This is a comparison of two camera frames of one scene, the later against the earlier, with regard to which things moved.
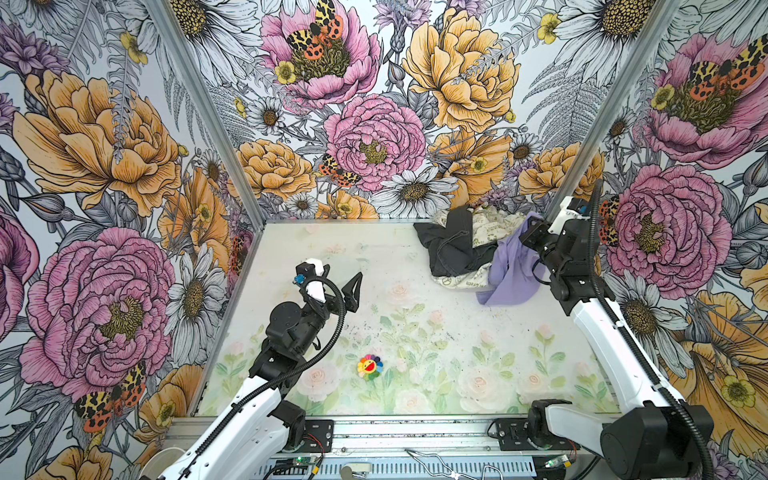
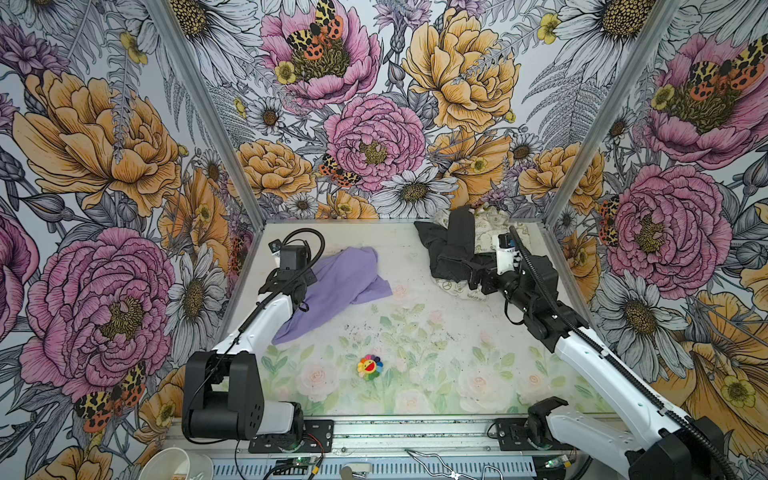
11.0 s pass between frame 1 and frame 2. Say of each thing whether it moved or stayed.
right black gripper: moved
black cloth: stayed
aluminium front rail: stayed
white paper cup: stayed
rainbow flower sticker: stayed
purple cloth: moved
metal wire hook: stayed
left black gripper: moved
